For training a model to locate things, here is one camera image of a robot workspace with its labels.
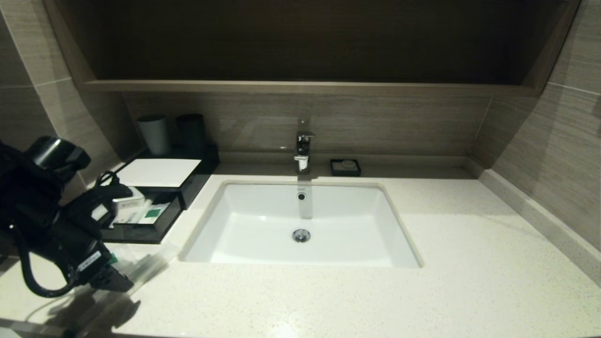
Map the long clear toothbrush packet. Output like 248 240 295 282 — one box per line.
56 249 182 338

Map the black drawer box housing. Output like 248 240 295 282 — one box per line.
116 158 210 210

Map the small clear green-label sachet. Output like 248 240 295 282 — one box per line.
109 246 138 274

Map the flat white green-label packet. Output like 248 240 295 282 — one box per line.
140 202 171 225

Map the white paper card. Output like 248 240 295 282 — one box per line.
116 158 202 188

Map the pale grey cup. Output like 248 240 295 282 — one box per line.
136 115 170 156

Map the black cup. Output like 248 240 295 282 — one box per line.
176 113 206 155

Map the white ceramic sink basin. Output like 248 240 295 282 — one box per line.
181 180 424 269

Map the chrome faucet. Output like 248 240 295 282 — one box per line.
294 119 316 175

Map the black soap dish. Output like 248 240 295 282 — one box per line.
330 159 362 177

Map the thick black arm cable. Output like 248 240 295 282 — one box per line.
8 225 79 299

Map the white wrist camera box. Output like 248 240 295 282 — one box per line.
111 186 146 217

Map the thin black camera cable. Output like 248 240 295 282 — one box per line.
95 171 122 189

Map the wooden wall shelf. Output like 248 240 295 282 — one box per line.
82 79 539 97

